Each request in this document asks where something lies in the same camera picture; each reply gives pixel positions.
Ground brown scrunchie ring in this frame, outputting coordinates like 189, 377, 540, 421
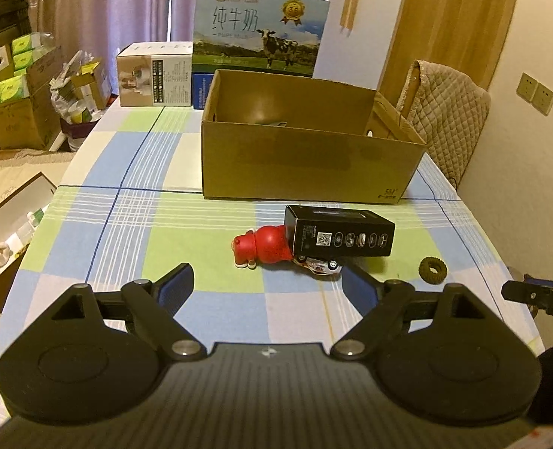
417, 255, 449, 286

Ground small toy car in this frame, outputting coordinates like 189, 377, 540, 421
294, 256, 342, 276

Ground black product box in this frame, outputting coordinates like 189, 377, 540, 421
285, 205, 395, 260

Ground red cat figurine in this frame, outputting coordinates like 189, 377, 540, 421
232, 225, 294, 266

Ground silver foil pouch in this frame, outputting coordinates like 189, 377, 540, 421
254, 120, 288, 127

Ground checkered tablecloth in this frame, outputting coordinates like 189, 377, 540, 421
0, 104, 543, 356

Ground open box on floor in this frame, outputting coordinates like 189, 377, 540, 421
0, 172, 56, 313

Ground quilted chair cover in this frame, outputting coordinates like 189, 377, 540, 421
396, 60, 492, 187

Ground brown cardboard box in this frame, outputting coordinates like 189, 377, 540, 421
201, 69, 426, 205

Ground white plastic bag clutter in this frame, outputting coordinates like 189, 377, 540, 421
50, 51, 112, 124

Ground blue flat box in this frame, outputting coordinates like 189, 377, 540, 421
191, 72, 215, 110

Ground white appliance box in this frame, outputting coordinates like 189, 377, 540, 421
116, 42, 193, 107

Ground cardboard box with tissues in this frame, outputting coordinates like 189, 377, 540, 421
0, 33, 63, 150

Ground milk carton gift box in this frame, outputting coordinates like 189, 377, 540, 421
192, 0, 329, 76

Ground wall socket plates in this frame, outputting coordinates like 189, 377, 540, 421
516, 73, 553, 116

